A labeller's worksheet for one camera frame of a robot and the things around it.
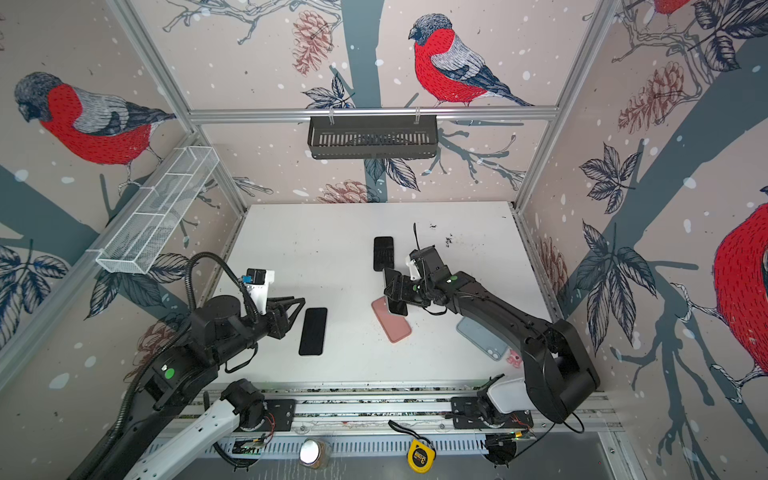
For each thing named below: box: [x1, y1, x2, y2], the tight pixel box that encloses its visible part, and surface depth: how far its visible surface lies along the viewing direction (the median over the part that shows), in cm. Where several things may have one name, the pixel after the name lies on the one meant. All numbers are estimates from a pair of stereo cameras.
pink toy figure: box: [506, 349, 522, 368], surface depth 83 cm
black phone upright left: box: [299, 308, 328, 355], surface depth 87 cm
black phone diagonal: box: [373, 236, 394, 271], surface depth 109 cm
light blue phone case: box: [456, 316, 509, 361], surface depth 87 cm
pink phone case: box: [371, 296, 412, 343], surface depth 91 cm
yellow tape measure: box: [387, 419, 437, 474], surface depth 68 cm
